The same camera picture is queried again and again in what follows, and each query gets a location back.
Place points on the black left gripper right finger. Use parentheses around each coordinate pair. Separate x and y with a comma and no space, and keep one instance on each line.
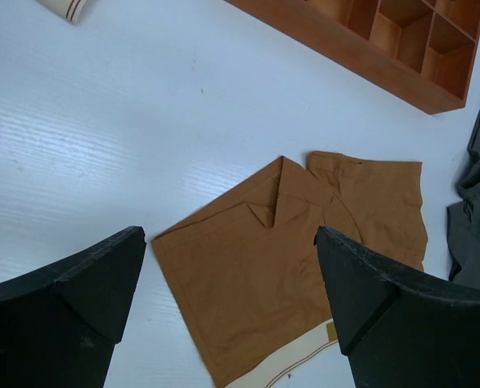
(398,326)

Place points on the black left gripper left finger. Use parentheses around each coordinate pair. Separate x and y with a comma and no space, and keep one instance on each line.
(59,324)

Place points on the brown underwear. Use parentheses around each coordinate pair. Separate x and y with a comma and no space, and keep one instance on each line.
(244,270)

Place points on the peach underwear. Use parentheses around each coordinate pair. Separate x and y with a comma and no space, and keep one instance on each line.
(69,10)

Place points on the orange compartment tray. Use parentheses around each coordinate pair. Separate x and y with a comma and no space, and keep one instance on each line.
(420,51)

